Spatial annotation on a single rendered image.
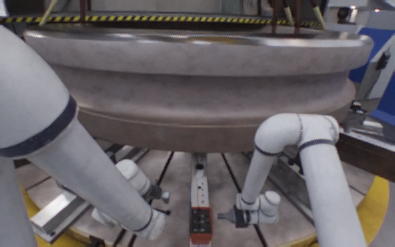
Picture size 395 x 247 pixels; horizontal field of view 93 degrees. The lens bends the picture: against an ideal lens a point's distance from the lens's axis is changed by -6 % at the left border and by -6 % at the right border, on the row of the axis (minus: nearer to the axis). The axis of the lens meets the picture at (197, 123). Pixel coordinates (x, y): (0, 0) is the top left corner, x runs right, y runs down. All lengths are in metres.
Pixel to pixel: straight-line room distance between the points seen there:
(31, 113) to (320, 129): 0.76
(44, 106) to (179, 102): 1.42
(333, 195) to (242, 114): 1.15
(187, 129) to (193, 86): 0.34
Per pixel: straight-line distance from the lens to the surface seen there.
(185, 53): 1.39
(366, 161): 3.11
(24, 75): 0.27
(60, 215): 2.10
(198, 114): 1.64
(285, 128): 0.75
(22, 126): 0.28
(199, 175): 1.70
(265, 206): 1.22
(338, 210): 0.70
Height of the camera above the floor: 1.89
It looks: 29 degrees down
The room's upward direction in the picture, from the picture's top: 2 degrees clockwise
